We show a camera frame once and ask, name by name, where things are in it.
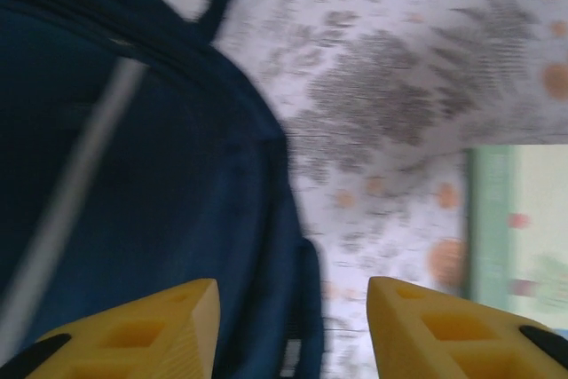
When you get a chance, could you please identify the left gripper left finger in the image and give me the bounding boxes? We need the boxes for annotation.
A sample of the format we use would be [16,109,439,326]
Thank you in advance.
[0,277,222,379]

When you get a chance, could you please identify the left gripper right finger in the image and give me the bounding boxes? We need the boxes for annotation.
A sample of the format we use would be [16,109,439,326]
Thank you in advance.
[368,276,568,379]

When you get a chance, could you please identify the green book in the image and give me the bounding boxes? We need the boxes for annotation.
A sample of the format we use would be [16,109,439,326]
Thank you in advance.
[463,144,568,336]

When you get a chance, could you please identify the navy blue backpack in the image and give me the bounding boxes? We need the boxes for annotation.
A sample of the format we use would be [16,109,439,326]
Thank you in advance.
[0,0,329,379]

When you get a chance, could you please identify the floral tablecloth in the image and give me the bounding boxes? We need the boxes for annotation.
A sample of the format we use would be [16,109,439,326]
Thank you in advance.
[114,0,568,379]

